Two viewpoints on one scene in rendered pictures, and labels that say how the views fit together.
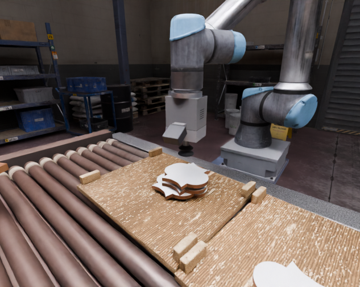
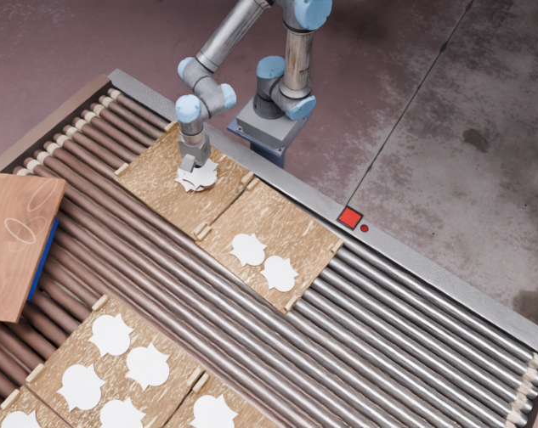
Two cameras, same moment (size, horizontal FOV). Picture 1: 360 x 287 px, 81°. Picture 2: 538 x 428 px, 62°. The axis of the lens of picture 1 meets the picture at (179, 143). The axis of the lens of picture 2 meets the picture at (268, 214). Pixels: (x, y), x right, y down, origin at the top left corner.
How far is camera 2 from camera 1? 120 cm
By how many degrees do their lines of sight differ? 42
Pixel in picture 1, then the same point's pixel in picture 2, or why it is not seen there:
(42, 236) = (112, 223)
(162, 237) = (186, 222)
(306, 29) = (297, 57)
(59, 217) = (115, 209)
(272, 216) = (257, 202)
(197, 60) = (197, 129)
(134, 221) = (167, 211)
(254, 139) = (268, 113)
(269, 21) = not seen: outside the picture
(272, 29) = not seen: outside the picture
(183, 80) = (189, 139)
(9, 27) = not seen: outside the picture
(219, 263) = (218, 235)
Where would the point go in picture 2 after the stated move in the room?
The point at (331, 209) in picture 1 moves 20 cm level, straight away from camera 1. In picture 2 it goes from (302, 190) to (331, 156)
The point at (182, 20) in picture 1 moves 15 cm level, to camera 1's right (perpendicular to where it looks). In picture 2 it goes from (184, 115) to (235, 113)
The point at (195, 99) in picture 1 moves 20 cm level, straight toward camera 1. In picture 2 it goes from (199, 149) to (195, 203)
